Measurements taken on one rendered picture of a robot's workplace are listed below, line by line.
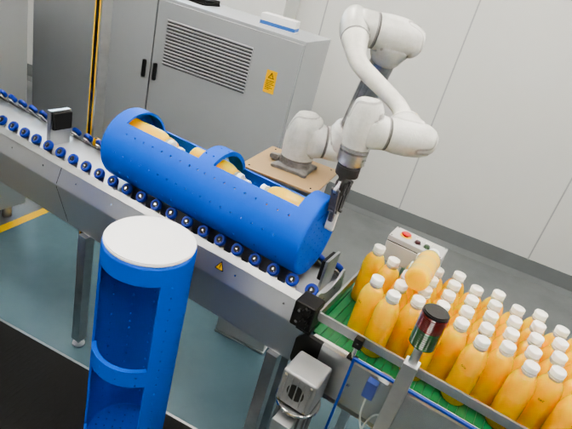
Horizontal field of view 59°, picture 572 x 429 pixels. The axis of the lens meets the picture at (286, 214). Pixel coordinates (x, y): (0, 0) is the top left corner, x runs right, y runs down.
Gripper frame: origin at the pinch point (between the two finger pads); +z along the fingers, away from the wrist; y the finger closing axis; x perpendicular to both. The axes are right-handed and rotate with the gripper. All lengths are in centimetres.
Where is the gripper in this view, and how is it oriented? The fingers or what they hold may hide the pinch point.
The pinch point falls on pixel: (331, 220)
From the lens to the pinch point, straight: 166.6
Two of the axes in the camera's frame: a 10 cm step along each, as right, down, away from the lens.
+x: -8.4, -4.1, 3.6
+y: 4.9, -2.8, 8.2
